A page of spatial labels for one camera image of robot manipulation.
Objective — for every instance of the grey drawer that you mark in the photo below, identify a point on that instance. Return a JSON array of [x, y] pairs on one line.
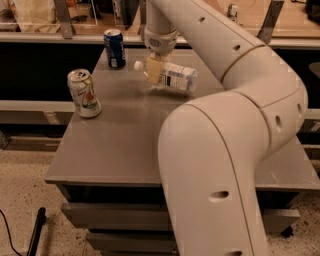
[[150, 217], [130, 244]]

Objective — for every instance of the white green soda can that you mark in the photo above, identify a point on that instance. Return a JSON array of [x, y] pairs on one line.
[[81, 86]]

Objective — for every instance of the grey drawer cabinet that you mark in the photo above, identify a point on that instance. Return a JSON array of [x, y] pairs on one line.
[[113, 158]]

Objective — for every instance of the clear plastic water bottle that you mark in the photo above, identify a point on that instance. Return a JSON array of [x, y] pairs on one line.
[[174, 77]]

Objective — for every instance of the black pole on floor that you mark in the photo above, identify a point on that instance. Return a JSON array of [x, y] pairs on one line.
[[39, 223]]

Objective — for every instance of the lower grey drawer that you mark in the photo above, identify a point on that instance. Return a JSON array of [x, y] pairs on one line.
[[130, 244]]

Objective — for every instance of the metal railing bracket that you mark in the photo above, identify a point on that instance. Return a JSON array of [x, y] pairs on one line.
[[142, 19], [266, 31], [63, 15]]

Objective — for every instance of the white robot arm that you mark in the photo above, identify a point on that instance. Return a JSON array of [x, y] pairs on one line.
[[209, 148]]

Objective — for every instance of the blue soda can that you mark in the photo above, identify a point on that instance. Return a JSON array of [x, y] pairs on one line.
[[113, 41]]

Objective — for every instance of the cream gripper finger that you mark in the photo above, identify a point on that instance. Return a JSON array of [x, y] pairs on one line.
[[154, 69]]

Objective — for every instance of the metal railing bracket middle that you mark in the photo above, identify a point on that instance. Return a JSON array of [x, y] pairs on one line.
[[142, 19]]

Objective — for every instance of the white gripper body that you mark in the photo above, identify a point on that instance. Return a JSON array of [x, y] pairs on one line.
[[161, 42]]

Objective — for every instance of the metal railing bracket left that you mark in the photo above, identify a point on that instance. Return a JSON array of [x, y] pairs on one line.
[[63, 15]]

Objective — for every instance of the grey window ledge rail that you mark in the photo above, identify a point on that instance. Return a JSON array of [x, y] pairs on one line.
[[57, 38]]

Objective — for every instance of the metal railing bracket right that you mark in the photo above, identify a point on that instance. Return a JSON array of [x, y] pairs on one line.
[[266, 31]]

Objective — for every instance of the upper grey drawer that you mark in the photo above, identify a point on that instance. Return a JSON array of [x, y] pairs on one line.
[[150, 217]]

